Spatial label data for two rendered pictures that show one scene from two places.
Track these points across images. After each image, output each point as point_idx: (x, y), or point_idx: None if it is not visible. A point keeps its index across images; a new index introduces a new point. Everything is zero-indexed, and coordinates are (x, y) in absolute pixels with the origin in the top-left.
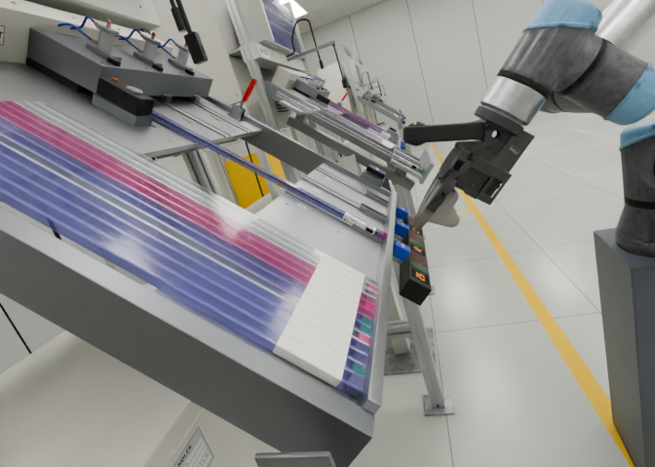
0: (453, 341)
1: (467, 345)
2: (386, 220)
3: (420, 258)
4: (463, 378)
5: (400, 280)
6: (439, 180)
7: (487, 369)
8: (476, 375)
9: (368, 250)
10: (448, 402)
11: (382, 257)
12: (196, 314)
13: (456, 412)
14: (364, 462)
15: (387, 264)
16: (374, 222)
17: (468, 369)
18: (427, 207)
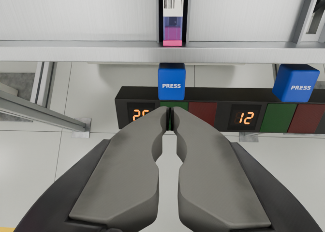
0: (321, 153)
1: (315, 165)
2: (291, 43)
3: (207, 120)
4: (273, 154)
5: (156, 87)
6: (223, 229)
7: (283, 175)
8: (277, 164)
9: (97, 15)
10: (249, 139)
11: (56, 44)
12: None
13: (241, 143)
14: (203, 82)
15: (10, 53)
16: (265, 14)
17: (285, 160)
18: (101, 142)
